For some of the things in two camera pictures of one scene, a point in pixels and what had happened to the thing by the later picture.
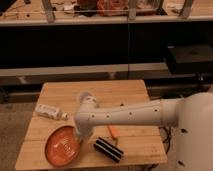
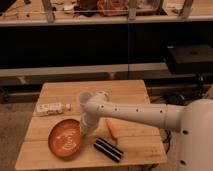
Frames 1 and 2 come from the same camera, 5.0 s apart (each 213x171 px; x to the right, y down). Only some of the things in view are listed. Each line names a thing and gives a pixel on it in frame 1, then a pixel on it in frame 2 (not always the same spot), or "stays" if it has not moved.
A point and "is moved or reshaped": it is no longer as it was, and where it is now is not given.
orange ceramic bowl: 62,145 is moved or reshaped
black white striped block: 108,149 stays
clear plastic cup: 87,98 stays
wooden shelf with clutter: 17,13 stays
